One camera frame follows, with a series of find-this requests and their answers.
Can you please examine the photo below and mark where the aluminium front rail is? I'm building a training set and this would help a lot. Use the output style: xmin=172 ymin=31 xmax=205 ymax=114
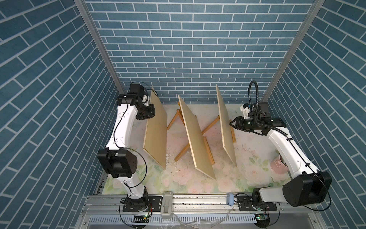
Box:
xmin=75 ymin=194 xmax=326 ymax=229

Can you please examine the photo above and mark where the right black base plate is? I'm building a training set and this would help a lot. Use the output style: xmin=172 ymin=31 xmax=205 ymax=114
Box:
xmin=234 ymin=195 xmax=277 ymax=211

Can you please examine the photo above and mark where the blue rail clip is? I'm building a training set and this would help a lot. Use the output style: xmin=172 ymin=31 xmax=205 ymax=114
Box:
xmin=227 ymin=193 xmax=234 ymax=206

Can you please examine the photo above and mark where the plywood canvas board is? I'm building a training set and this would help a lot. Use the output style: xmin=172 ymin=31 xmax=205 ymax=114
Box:
xmin=178 ymin=96 xmax=216 ymax=179
xmin=215 ymin=85 xmax=237 ymax=167
xmin=143 ymin=91 xmax=167 ymax=170

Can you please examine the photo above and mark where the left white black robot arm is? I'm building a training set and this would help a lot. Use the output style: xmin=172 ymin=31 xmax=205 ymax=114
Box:
xmin=97 ymin=92 xmax=155 ymax=205

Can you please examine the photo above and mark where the grey rail clamp handle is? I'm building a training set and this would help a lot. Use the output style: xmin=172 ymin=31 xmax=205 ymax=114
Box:
xmin=161 ymin=191 xmax=173 ymax=219

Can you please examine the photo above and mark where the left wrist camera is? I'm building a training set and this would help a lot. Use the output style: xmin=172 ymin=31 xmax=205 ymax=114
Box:
xmin=128 ymin=82 xmax=149 ymax=104

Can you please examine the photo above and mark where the right green circuit board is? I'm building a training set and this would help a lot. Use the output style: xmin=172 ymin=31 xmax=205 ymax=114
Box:
xmin=254 ymin=214 xmax=269 ymax=221

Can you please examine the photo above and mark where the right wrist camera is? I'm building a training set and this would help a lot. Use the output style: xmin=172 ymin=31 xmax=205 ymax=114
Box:
xmin=240 ymin=102 xmax=271 ymax=119

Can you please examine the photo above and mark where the pink cup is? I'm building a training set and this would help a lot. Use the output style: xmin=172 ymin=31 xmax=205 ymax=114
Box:
xmin=270 ymin=155 xmax=289 ymax=175

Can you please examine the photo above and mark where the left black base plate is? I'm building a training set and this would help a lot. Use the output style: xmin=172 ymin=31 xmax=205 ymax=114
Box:
xmin=121 ymin=196 xmax=163 ymax=212

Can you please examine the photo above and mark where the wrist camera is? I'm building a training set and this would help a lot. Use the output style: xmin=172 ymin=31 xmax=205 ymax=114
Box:
xmin=128 ymin=82 xmax=149 ymax=104
xmin=240 ymin=102 xmax=271 ymax=119

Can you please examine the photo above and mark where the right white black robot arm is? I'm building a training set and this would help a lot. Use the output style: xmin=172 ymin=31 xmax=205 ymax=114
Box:
xmin=230 ymin=116 xmax=332 ymax=208

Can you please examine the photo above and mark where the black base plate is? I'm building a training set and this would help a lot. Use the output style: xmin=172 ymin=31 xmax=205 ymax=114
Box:
xmin=121 ymin=196 xmax=163 ymax=212
xmin=234 ymin=195 xmax=277 ymax=211

